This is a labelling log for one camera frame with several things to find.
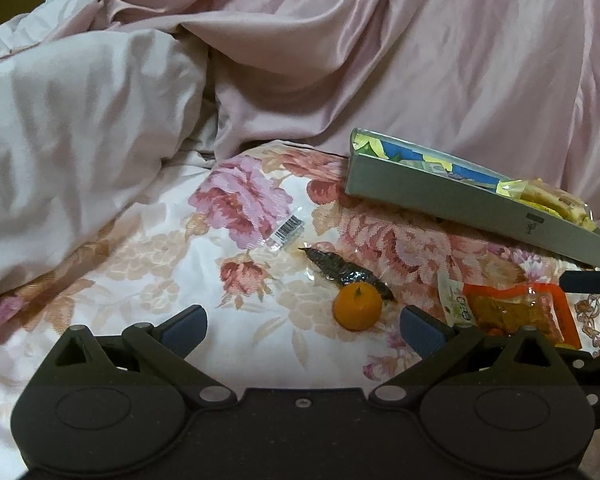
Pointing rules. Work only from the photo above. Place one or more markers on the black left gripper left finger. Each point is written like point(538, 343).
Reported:
point(115, 403)

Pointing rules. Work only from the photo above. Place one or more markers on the pale pink duvet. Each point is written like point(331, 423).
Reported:
point(86, 121)

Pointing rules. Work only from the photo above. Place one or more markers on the floral quilt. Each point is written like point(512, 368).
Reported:
point(197, 236)

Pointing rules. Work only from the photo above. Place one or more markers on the clear wrapper with barcode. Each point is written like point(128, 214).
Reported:
point(286, 233)

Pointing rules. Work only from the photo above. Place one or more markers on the small orange mandarin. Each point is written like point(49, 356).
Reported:
point(357, 307)

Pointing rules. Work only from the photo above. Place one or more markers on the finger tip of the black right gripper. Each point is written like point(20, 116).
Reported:
point(580, 282)

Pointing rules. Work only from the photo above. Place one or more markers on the white green snack packet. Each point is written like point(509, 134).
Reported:
point(454, 303)

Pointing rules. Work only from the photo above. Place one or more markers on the grey snack box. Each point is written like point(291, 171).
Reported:
point(408, 175)

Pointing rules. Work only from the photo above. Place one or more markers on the bread snack in wrapper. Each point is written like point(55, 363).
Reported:
point(555, 201)

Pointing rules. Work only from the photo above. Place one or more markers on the pink satin curtain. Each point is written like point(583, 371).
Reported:
point(511, 84)

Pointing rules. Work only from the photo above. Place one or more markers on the orange red snack packet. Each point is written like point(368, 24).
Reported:
point(502, 312)

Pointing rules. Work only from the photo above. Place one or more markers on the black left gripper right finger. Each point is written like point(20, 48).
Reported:
point(489, 403)

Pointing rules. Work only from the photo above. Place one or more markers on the dark seaweed snack packet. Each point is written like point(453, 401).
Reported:
point(344, 272)

